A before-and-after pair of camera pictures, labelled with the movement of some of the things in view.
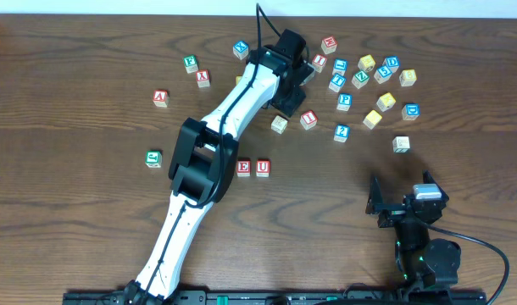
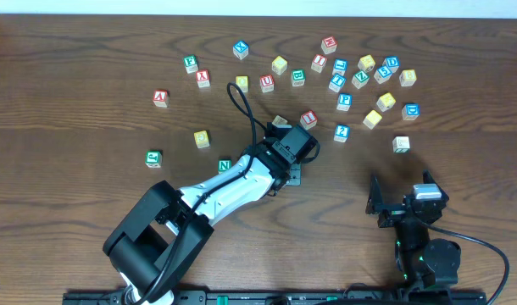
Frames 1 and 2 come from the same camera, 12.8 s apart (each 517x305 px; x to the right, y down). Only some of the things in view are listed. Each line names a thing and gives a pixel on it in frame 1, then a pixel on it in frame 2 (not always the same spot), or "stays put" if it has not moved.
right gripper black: [394, 213] stays put
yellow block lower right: [372, 119] stays put
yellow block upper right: [366, 63] stays put
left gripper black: [291, 99] -> [295, 174]
